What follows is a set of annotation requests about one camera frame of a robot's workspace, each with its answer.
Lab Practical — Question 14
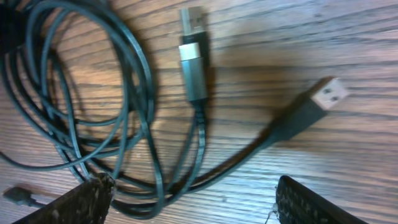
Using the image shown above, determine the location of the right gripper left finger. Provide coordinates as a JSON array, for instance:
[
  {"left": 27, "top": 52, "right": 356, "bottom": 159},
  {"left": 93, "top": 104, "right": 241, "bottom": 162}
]
[{"left": 12, "top": 173, "right": 116, "bottom": 224}]

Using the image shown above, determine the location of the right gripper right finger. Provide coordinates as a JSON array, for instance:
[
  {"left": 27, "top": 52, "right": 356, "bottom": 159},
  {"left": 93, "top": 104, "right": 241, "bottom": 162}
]
[{"left": 276, "top": 175, "right": 367, "bottom": 224}]

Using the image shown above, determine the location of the thin black cable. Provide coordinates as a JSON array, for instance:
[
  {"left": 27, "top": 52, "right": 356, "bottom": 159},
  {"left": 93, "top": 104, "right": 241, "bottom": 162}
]
[{"left": 0, "top": 6, "right": 131, "bottom": 208}]

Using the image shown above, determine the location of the thick black cable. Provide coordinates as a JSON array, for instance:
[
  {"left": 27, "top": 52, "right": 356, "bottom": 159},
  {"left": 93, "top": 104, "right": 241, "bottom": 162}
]
[{"left": 0, "top": 0, "right": 351, "bottom": 220}]

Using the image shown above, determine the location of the braided cable grey connector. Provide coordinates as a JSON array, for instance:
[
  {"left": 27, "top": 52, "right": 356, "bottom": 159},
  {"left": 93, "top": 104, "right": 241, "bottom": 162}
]
[{"left": 167, "top": 42, "right": 208, "bottom": 203}]

